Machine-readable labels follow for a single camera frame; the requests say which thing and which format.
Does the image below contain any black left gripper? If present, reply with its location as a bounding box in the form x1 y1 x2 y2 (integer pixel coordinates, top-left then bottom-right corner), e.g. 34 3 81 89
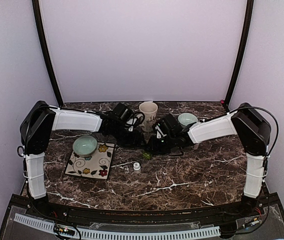
112 123 147 148

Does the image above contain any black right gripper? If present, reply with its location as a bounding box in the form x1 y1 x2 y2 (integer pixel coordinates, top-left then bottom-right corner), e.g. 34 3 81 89
144 133 176 156

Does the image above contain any green weekly pill organizer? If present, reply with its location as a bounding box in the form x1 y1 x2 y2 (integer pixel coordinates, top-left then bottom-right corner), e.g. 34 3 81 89
142 151 152 160

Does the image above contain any white pill bottle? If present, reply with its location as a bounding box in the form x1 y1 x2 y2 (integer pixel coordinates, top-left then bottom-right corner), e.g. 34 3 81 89
192 143 200 150
133 162 141 173

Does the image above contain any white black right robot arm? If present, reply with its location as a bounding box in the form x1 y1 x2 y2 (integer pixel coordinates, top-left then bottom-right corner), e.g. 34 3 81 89
145 102 280 217

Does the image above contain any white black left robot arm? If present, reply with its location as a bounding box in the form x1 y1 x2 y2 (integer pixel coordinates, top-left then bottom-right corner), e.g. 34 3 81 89
17 100 145 218

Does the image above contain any striped light blue bowl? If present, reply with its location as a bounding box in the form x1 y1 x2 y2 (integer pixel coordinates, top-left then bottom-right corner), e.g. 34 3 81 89
177 112 199 128

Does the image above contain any white mug with coral pattern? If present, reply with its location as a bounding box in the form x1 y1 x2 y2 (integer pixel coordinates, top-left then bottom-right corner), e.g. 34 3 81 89
139 101 158 133

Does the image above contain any square floral plate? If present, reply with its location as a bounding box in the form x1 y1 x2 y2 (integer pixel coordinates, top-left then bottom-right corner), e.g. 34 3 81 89
64 142 116 180

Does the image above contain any plain celadon green bowl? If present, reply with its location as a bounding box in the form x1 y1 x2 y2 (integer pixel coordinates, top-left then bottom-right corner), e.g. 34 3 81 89
72 135 98 157

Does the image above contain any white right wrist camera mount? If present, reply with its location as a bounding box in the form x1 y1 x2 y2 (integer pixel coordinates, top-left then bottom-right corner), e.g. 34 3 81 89
155 124 167 139

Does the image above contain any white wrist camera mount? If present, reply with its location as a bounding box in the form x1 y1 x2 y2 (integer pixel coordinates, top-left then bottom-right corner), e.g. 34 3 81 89
155 124 167 139
126 118 137 132

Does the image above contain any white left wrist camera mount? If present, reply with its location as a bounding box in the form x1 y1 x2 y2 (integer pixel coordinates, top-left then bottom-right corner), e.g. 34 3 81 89
126 118 137 132

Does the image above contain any white slotted cable duct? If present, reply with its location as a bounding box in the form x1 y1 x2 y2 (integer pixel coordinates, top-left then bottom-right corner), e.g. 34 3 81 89
13 213 221 240

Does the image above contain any black front table rail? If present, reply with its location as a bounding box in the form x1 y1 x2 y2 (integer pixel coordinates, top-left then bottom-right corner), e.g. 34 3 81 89
1 193 284 231

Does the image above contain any black frame post right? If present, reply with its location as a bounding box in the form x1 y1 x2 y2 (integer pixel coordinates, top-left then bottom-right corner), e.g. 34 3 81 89
222 0 254 112

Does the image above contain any black frame post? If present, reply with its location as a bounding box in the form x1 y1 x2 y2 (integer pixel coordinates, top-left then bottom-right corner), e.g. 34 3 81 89
222 0 254 112
31 0 64 107

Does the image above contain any black frame post left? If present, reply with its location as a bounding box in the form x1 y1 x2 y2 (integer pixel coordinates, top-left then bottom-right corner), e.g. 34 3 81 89
31 0 64 107

